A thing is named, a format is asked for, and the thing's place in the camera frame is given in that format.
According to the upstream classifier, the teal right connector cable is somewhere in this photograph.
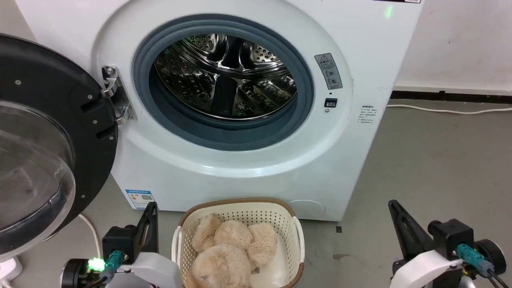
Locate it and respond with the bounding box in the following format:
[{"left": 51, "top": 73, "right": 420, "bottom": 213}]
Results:
[{"left": 456, "top": 243, "right": 512, "bottom": 288}]

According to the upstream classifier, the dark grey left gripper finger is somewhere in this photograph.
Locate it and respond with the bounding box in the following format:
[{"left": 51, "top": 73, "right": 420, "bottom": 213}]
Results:
[{"left": 135, "top": 202, "right": 159, "bottom": 254}]

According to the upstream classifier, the grey rubber door gasket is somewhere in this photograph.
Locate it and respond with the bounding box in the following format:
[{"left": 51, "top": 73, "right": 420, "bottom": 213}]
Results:
[{"left": 132, "top": 15, "right": 315, "bottom": 152}]

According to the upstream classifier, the black wall baseboard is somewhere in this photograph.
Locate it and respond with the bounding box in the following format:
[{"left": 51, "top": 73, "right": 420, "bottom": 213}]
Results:
[{"left": 390, "top": 90, "right": 512, "bottom": 105}]

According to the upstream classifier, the thick white power cable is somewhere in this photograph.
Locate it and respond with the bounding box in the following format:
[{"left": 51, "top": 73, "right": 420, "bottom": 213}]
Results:
[{"left": 78, "top": 214, "right": 102, "bottom": 260}]

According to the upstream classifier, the teal left connector cable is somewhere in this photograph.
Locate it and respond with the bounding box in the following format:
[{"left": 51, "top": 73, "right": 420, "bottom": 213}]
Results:
[{"left": 83, "top": 250, "right": 125, "bottom": 288}]

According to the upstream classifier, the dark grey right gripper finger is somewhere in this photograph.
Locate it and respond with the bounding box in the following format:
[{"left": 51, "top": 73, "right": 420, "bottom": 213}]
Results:
[{"left": 388, "top": 200, "right": 435, "bottom": 261}]

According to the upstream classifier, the teal connector cable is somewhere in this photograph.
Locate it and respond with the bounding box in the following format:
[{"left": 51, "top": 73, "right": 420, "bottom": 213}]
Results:
[
  {"left": 456, "top": 243, "right": 512, "bottom": 288},
  {"left": 83, "top": 250, "right": 125, "bottom": 288}
]

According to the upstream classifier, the grey warning sticker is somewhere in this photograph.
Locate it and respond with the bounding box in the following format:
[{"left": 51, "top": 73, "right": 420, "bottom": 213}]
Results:
[{"left": 314, "top": 53, "right": 343, "bottom": 90}]

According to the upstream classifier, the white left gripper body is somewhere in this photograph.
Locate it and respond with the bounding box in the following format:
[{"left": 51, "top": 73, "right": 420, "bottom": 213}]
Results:
[{"left": 105, "top": 251, "right": 183, "bottom": 288}]

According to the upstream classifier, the white front-load washing machine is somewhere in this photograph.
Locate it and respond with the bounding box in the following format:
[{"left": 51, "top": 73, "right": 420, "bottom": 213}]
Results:
[{"left": 15, "top": 0, "right": 425, "bottom": 222}]

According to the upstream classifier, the black round washer door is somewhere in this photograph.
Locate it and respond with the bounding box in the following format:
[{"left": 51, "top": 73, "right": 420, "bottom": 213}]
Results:
[{"left": 0, "top": 34, "right": 119, "bottom": 257}]

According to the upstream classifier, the chrome door hinge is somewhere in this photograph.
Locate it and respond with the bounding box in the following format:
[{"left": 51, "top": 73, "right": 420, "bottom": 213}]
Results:
[{"left": 101, "top": 66, "right": 134, "bottom": 125}]

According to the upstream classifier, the cream plastic laundry basket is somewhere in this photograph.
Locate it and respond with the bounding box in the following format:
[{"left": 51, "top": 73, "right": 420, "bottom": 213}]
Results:
[{"left": 171, "top": 197, "right": 306, "bottom": 288}]

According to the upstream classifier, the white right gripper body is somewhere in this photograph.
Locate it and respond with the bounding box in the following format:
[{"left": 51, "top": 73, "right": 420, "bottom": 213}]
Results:
[{"left": 390, "top": 249, "right": 466, "bottom": 288}]

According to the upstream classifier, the thin white floor cable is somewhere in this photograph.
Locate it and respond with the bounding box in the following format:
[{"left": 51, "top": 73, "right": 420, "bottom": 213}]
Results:
[{"left": 386, "top": 104, "right": 512, "bottom": 115}]

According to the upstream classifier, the blue energy label sticker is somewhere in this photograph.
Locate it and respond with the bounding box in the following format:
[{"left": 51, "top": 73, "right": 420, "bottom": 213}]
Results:
[{"left": 125, "top": 189, "right": 155, "bottom": 210}]

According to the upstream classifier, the beige plush teddy bear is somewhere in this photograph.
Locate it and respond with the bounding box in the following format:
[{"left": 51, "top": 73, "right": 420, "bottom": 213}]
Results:
[{"left": 188, "top": 214, "right": 278, "bottom": 288}]

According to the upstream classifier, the round white filter cover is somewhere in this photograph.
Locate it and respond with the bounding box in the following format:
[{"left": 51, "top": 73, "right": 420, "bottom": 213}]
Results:
[{"left": 286, "top": 199, "right": 327, "bottom": 221}]

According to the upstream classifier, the stainless steel washer drum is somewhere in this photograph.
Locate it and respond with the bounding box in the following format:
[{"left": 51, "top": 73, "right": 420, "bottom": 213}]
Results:
[{"left": 154, "top": 34, "right": 298, "bottom": 120}]

